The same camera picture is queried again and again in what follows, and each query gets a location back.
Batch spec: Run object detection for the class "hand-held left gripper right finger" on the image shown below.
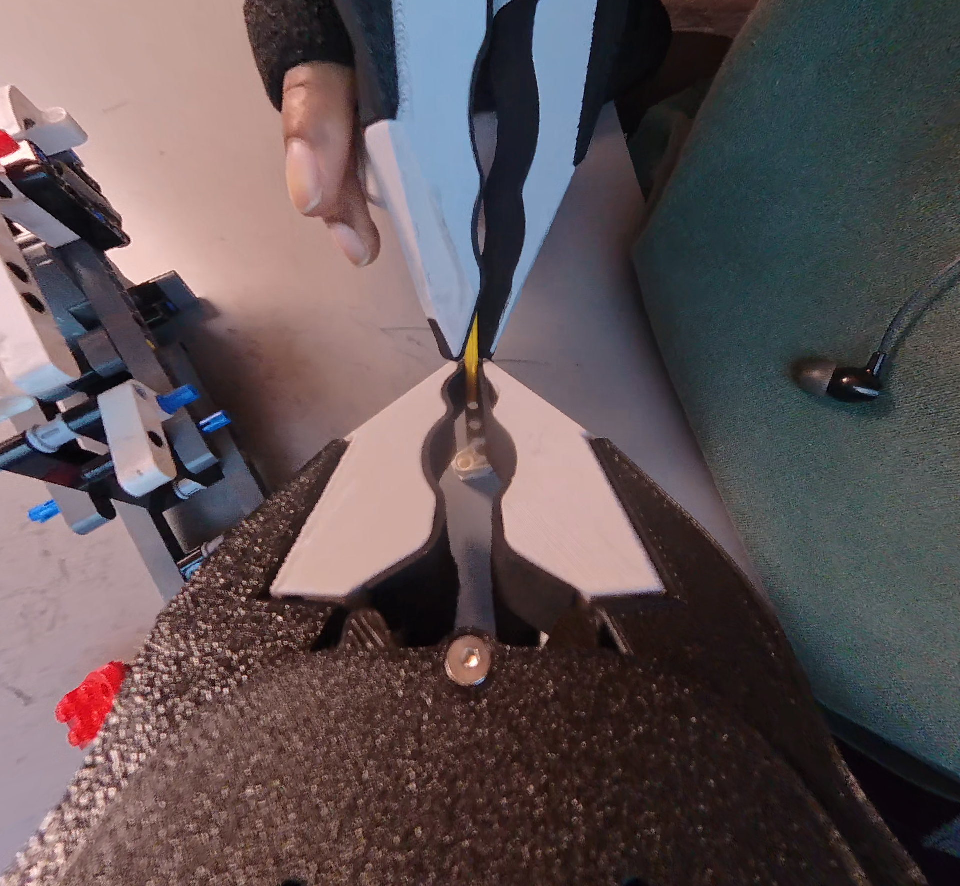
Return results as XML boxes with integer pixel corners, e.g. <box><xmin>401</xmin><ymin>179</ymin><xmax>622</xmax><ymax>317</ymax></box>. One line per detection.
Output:
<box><xmin>480</xmin><ymin>359</ymin><xmax>667</xmax><ymax>599</ymax></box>

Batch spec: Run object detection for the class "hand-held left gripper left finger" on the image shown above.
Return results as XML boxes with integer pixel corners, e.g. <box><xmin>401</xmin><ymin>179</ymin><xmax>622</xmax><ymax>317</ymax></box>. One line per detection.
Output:
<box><xmin>270</xmin><ymin>361</ymin><xmax>460</xmax><ymax>599</ymax></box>

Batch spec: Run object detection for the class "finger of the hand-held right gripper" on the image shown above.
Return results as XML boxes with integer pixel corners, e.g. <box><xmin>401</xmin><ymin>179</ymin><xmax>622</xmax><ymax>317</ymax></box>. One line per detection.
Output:
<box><xmin>362</xmin><ymin>0</ymin><xmax>495</xmax><ymax>362</ymax></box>
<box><xmin>471</xmin><ymin>0</ymin><xmax>601</xmax><ymax>362</ymax></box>

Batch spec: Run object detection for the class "white brick toy truck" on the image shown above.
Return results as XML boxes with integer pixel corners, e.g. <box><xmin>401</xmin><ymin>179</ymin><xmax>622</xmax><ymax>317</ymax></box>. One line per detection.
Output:
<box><xmin>0</xmin><ymin>83</ymin><xmax>264</xmax><ymax>602</ymax></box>

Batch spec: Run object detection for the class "red brick stack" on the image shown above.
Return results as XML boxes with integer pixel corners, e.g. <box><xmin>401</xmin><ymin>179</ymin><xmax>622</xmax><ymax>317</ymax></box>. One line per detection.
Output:
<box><xmin>56</xmin><ymin>661</ymin><xmax>130</xmax><ymax>748</ymax></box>

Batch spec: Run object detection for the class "grey desk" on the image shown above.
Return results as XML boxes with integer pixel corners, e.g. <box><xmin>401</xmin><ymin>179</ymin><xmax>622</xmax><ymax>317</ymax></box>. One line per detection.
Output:
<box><xmin>0</xmin><ymin>0</ymin><xmax>751</xmax><ymax>849</ymax></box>

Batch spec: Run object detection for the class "person's right hand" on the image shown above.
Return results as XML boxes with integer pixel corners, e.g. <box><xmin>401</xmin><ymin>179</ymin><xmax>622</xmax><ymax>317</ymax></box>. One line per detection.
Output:
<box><xmin>281</xmin><ymin>63</ymin><xmax>384</xmax><ymax>269</ymax></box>

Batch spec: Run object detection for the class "black chair armrest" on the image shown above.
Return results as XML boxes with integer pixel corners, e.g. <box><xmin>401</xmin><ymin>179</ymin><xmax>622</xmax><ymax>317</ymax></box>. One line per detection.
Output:
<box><xmin>616</xmin><ymin>0</ymin><xmax>674</xmax><ymax>152</ymax></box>

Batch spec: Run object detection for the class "person's green sweatshirt torso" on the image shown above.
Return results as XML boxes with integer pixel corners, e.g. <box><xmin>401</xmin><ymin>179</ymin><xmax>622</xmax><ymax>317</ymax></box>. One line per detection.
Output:
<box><xmin>633</xmin><ymin>0</ymin><xmax>960</xmax><ymax>789</ymax></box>

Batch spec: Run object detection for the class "black earbud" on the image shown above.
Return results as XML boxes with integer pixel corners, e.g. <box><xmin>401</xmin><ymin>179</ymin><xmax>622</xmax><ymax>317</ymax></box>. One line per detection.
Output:
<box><xmin>795</xmin><ymin>278</ymin><xmax>960</xmax><ymax>403</ymax></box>

